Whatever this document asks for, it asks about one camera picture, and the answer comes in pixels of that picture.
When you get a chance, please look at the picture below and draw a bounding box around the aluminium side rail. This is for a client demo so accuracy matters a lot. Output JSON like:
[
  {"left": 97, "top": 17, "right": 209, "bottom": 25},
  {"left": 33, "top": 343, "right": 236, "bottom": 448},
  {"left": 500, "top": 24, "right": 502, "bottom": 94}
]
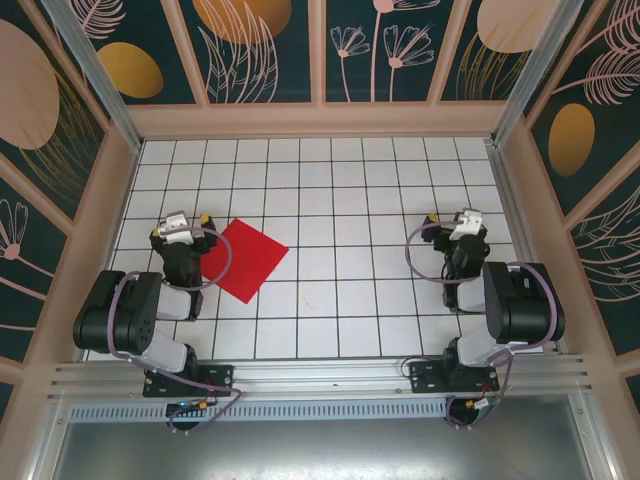
[{"left": 487, "top": 142, "right": 569, "bottom": 356}]

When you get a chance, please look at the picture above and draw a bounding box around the aluminium mounting rail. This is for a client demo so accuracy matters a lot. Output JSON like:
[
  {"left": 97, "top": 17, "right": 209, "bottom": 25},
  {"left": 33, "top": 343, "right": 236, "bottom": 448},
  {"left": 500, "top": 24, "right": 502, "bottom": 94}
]
[{"left": 47, "top": 353, "right": 597, "bottom": 401}]

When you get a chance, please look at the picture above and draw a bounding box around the small controller board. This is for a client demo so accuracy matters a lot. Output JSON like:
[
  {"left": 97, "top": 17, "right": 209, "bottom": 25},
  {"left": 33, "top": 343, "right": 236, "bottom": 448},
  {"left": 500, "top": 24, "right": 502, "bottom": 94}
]
[
  {"left": 164, "top": 398, "right": 217, "bottom": 434},
  {"left": 446, "top": 396, "right": 502, "bottom": 430}
]

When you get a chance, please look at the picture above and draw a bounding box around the aluminium corner post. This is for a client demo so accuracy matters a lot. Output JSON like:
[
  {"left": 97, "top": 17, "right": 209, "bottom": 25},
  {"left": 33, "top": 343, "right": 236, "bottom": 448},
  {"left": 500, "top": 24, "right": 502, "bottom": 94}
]
[
  {"left": 38, "top": 0, "right": 147, "bottom": 154},
  {"left": 489, "top": 0, "right": 594, "bottom": 147}
]

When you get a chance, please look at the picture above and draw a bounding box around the grey slotted cable duct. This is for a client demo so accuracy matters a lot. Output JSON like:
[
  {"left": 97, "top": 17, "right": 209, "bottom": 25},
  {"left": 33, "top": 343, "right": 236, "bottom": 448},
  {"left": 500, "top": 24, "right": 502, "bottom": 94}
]
[{"left": 67, "top": 398, "right": 576, "bottom": 422}]

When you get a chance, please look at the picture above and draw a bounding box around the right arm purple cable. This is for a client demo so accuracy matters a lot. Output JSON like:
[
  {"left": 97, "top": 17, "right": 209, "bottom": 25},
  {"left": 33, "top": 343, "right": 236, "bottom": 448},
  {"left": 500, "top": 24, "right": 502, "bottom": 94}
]
[{"left": 405, "top": 222, "right": 559, "bottom": 430}]

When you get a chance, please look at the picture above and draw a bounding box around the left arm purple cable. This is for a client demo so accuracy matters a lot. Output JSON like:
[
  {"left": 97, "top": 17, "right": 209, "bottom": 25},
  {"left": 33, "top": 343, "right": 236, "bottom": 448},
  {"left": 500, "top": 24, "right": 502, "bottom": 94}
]
[{"left": 107, "top": 224, "right": 246, "bottom": 434}]

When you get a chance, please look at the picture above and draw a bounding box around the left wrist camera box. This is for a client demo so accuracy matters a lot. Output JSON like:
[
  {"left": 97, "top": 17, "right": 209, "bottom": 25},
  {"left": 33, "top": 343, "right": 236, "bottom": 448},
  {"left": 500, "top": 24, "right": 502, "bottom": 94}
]
[{"left": 158, "top": 211, "right": 195, "bottom": 246}]

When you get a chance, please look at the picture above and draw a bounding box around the grey metal sheet panel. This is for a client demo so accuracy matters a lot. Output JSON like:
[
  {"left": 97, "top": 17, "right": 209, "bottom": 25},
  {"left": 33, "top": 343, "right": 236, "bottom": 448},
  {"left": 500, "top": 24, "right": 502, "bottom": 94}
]
[{"left": 27, "top": 418, "right": 619, "bottom": 480}]

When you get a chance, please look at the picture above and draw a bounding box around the red square paper sheet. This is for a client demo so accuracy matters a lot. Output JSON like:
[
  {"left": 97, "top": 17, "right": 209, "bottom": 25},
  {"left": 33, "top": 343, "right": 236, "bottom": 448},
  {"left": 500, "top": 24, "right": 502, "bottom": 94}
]
[{"left": 199, "top": 218, "right": 290, "bottom": 304}]

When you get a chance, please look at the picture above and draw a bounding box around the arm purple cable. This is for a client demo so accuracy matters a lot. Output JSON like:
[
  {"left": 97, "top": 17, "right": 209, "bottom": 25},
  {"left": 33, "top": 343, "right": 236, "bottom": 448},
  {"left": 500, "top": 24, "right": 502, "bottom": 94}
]
[
  {"left": 405, "top": 222, "right": 559, "bottom": 430},
  {"left": 107, "top": 224, "right": 246, "bottom": 434}
]

